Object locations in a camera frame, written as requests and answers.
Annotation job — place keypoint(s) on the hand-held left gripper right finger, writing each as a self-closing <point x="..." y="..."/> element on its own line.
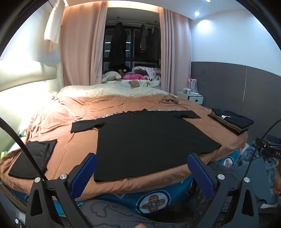
<point x="202" y="177"/>

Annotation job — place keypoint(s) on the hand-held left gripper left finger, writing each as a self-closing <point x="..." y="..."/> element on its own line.
<point x="85" y="173"/>

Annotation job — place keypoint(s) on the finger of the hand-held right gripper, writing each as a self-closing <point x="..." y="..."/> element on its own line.
<point x="264" y="144"/>

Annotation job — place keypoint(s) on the plain black t-shirt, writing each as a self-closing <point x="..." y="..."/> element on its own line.
<point x="142" y="142"/>

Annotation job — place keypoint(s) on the hanging dark clothes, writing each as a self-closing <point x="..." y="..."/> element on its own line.
<point x="151" y="41"/>

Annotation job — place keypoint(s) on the grey blue shaggy rug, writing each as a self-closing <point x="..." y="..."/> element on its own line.
<point x="248" y="151"/>

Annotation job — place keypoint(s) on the folded black printed t-shirt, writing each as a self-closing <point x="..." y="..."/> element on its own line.
<point x="235" y="119"/>

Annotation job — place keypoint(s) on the person's grey printed clothing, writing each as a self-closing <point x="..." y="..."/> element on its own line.
<point x="109" y="211"/>

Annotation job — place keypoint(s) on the blue printed bed sheet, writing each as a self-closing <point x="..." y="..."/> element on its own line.
<point x="123" y="199"/>

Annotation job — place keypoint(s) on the folded plain black garment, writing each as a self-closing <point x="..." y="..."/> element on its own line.
<point x="28" y="160"/>

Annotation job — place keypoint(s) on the brown blanket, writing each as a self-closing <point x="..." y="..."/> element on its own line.
<point x="65" y="114"/>

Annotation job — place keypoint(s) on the white nightstand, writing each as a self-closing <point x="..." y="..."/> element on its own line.
<point x="195" y="99"/>

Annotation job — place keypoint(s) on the cream blanket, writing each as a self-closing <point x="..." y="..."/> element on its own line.
<point x="105" y="89"/>

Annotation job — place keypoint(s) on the cream plush toy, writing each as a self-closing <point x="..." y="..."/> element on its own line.
<point x="112" y="76"/>

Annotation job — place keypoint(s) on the cream sheeted mattress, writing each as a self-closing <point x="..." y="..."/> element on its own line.
<point x="151" y="83"/>

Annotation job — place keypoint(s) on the pink cloth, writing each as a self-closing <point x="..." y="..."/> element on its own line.
<point x="134" y="76"/>

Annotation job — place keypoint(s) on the black plush toy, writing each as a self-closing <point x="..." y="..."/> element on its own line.
<point x="121" y="70"/>

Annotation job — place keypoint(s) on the white padded headboard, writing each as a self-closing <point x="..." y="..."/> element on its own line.
<point x="26" y="72"/>

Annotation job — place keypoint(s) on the pile of patterned bedding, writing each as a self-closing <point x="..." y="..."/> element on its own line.
<point x="149" y="71"/>

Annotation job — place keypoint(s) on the pink curtain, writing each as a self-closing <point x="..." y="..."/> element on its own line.
<point x="81" y="43"/>
<point x="175" y="50"/>

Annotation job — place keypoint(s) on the hanging black coat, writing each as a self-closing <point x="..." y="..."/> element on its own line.
<point x="117" y="43"/>

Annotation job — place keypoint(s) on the ceiling spotlight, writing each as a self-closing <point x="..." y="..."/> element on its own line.
<point x="197" y="13"/>

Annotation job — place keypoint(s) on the white hanging garment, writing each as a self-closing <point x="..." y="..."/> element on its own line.
<point x="52" y="26"/>

